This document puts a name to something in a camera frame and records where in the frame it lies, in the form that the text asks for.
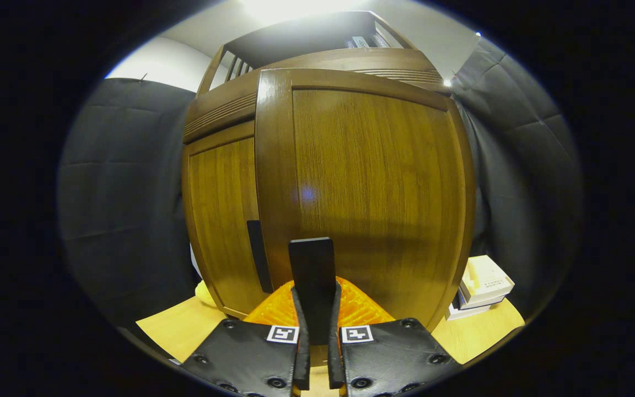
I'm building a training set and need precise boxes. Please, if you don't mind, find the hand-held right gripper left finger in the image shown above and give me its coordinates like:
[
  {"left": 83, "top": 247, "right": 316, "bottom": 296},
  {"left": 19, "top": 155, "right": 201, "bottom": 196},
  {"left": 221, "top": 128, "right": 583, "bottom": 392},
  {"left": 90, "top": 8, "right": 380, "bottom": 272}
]
[{"left": 180, "top": 278, "right": 311, "bottom": 397}]

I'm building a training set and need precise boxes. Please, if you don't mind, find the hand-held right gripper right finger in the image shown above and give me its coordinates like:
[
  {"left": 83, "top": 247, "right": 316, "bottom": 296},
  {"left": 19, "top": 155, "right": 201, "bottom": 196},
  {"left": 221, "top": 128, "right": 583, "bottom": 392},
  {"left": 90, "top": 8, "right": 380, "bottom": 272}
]
[{"left": 327, "top": 277, "right": 461, "bottom": 397}]

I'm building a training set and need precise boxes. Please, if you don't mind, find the black door handle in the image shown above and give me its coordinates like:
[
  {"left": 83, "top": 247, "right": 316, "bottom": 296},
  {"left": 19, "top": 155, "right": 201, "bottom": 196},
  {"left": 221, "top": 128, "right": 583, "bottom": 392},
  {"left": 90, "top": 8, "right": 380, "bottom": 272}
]
[
  {"left": 288, "top": 237, "right": 337, "bottom": 345},
  {"left": 246, "top": 220, "right": 274, "bottom": 294}
]

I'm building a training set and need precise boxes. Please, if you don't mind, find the wooden double-door shoe cabinet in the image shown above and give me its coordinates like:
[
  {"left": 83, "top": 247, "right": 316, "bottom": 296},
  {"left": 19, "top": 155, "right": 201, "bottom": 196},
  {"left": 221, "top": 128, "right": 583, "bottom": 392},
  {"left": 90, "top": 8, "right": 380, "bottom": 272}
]
[{"left": 181, "top": 10, "right": 475, "bottom": 331}]

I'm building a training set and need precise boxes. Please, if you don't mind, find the wooden cabinet drawer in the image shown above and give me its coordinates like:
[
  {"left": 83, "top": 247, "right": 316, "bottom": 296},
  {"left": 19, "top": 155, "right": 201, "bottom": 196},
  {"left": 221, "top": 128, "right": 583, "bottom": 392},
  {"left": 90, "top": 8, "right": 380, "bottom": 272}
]
[{"left": 196, "top": 47, "right": 445, "bottom": 114}]

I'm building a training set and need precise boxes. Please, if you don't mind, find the yellow soft object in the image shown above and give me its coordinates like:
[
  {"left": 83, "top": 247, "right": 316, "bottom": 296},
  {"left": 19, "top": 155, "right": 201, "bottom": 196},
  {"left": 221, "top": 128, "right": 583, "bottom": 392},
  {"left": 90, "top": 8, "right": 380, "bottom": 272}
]
[{"left": 195, "top": 280, "right": 219, "bottom": 308}]

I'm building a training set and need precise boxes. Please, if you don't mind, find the black backdrop cloth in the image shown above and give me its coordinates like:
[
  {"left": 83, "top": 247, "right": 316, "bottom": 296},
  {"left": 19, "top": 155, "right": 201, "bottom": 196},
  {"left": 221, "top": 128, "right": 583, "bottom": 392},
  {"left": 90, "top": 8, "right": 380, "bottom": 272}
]
[{"left": 56, "top": 39, "right": 585, "bottom": 331}]

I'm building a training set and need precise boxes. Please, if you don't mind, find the ceiling light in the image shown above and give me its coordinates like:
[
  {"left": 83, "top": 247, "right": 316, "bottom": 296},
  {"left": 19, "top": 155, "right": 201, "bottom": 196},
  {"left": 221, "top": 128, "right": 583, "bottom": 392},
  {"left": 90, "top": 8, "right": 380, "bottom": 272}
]
[{"left": 240, "top": 0, "right": 373, "bottom": 25}]

